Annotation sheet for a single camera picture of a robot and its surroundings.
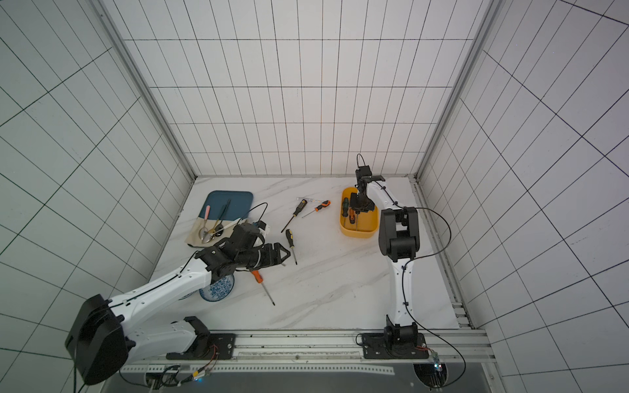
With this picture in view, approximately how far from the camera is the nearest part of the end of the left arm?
22.6 inches

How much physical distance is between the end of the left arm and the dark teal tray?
36 centimetres

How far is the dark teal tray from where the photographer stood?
1059 mm
